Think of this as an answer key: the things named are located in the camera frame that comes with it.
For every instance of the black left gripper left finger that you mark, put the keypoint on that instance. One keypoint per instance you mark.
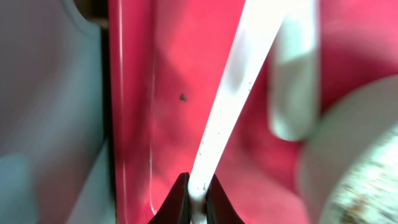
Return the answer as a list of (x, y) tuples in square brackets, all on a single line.
[(176, 207)]

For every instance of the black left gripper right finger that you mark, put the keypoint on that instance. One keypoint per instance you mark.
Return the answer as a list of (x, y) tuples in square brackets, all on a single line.
[(219, 209)]

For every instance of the rice and food scraps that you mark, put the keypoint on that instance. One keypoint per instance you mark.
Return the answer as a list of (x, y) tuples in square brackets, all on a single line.
[(367, 193)]

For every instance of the white plastic spoon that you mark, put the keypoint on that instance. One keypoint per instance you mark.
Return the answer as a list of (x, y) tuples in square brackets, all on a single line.
[(295, 72)]

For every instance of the mint green bowl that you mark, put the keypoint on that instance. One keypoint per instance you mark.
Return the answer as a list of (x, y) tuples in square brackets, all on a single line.
[(347, 129)]

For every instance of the white plastic fork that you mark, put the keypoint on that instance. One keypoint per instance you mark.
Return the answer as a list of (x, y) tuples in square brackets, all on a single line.
[(257, 28)]

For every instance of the grey dishwasher rack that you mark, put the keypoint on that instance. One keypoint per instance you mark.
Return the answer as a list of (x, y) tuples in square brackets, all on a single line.
[(54, 166)]

